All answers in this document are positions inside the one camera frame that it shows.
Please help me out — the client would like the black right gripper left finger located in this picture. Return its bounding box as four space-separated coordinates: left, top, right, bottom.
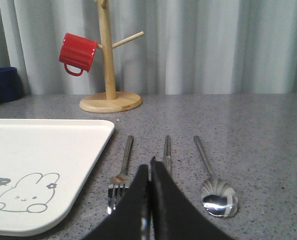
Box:
84 164 149 240

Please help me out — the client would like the silver metal chopstick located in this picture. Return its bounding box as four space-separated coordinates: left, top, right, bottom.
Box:
166 135 172 176
163 135 170 168

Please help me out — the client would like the silver metal spoon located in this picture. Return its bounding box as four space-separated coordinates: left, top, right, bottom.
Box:
193 135 239 218

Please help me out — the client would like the navy blue mug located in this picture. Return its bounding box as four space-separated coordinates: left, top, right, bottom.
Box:
0 66 25 103

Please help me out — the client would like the wooden mug tree stand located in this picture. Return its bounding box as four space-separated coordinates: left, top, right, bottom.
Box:
79 0 144 113

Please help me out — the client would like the silver metal fork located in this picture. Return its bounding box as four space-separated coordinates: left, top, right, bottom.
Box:
107 135 134 215

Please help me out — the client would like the grey pleated curtain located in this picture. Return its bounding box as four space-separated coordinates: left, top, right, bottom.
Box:
0 0 297 95

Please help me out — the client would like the cream rabbit print tray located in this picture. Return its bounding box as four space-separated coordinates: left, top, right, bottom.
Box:
0 119 115 237

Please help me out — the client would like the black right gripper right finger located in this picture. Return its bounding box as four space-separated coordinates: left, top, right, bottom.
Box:
150 157 232 240

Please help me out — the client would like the red ribbed mug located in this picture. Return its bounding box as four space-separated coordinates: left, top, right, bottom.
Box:
59 32 98 77

